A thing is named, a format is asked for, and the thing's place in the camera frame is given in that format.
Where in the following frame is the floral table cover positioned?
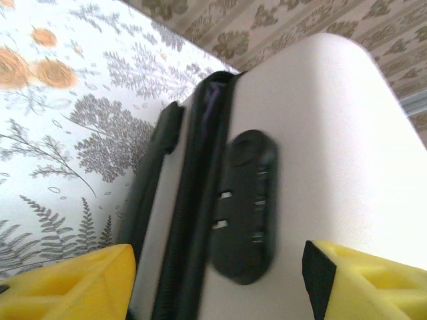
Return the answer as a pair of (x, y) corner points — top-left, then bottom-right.
(0, 0), (241, 277)

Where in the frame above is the aluminium table side rail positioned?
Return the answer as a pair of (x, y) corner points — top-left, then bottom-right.
(398, 89), (427, 116)

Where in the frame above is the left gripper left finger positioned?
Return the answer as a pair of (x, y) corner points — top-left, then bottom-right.
(0, 243), (137, 320)

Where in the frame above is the white hard-shell suitcase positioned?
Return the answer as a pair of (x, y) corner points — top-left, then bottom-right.
(115, 32), (427, 320)

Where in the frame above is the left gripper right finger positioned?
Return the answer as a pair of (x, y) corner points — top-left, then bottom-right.
(302, 239), (427, 320)

